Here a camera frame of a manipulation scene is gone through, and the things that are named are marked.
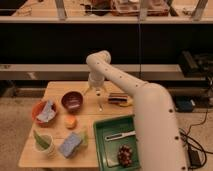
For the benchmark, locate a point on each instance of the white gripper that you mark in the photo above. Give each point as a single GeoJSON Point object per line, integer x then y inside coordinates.
{"type": "Point", "coordinates": [96, 82]}

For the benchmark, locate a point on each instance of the silver metal fork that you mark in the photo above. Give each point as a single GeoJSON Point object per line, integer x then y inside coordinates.
{"type": "Point", "coordinates": [98, 94]}

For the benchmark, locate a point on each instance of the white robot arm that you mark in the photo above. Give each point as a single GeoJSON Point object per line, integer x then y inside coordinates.
{"type": "Point", "coordinates": [159, 142]}

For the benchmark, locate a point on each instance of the purple bowl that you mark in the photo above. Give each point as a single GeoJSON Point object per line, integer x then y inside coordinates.
{"type": "Point", "coordinates": [72, 101]}

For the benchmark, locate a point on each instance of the orange bowl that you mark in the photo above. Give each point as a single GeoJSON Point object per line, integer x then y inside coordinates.
{"type": "Point", "coordinates": [36, 110]}

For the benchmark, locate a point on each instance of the striped brown block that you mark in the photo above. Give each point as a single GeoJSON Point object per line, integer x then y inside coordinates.
{"type": "Point", "coordinates": [117, 97]}

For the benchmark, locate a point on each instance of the yellow banana toy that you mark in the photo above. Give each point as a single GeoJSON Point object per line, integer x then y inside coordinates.
{"type": "Point", "coordinates": [127, 103]}

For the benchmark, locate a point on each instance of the orange toy fruit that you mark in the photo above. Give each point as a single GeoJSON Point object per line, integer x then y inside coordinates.
{"type": "Point", "coordinates": [70, 122]}

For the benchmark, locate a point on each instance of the green yellow sponge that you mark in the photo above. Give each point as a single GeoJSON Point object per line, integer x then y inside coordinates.
{"type": "Point", "coordinates": [84, 137]}

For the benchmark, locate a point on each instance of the crumpled white blue cloth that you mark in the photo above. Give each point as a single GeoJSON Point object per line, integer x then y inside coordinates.
{"type": "Point", "coordinates": [47, 113]}

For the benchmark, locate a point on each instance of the wooden table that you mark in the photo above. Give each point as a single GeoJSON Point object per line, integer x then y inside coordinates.
{"type": "Point", "coordinates": [90, 112]}

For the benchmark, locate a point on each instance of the green plastic tray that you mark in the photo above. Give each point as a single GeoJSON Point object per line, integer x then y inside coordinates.
{"type": "Point", "coordinates": [107, 150]}

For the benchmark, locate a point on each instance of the blue sponge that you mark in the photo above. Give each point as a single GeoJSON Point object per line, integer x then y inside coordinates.
{"type": "Point", "coordinates": [70, 144]}

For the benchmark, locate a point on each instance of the green leaf toy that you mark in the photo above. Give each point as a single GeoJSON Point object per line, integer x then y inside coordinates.
{"type": "Point", "coordinates": [44, 141]}

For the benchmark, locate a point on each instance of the black power adapter with cables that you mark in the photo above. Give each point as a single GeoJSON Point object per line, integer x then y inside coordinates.
{"type": "Point", "coordinates": [196, 130]}

